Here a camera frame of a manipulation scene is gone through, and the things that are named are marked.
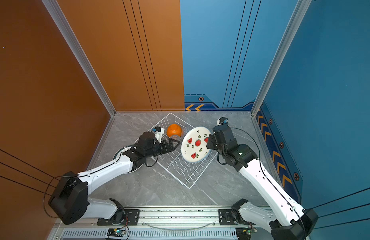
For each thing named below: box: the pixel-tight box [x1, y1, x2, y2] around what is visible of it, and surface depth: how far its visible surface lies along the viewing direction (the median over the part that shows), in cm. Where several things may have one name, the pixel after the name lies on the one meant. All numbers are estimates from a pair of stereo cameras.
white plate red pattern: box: [181, 126, 212, 163], surface depth 80 cm
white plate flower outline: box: [112, 145, 133, 162], surface depth 96 cm
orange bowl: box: [166, 124, 182, 137], surface depth 104 cm
